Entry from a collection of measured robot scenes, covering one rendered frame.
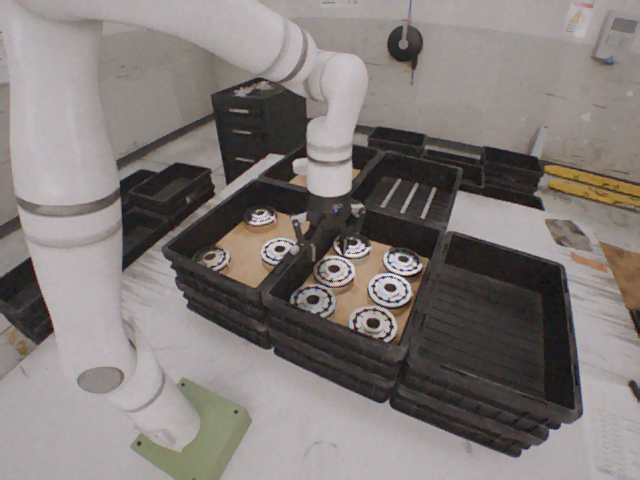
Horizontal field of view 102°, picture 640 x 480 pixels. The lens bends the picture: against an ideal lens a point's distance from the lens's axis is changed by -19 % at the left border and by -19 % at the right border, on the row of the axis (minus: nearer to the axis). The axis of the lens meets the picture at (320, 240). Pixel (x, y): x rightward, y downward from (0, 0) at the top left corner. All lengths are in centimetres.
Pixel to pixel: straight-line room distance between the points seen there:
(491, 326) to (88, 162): 77
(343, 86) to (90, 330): 41
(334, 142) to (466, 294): 53
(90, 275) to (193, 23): 25
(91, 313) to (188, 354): 51
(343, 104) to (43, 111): 32
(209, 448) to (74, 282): 43
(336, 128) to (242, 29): 19
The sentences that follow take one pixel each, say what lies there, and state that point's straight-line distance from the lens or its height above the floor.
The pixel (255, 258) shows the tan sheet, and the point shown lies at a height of 83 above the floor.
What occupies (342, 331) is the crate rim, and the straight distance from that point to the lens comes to 57.
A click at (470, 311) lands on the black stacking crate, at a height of 83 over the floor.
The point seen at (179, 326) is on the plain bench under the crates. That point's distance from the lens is 93.
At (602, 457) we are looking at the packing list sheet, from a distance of 93.
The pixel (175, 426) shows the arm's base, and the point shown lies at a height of 85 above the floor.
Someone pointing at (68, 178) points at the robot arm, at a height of 130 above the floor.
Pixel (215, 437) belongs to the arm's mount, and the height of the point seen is 77.
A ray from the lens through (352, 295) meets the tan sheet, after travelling 76.
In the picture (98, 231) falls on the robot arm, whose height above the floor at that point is 124.
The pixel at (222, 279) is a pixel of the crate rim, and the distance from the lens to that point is 68.
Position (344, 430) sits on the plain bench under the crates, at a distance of 74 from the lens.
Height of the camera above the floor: 140
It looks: 39 degrees down
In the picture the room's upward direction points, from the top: straight up
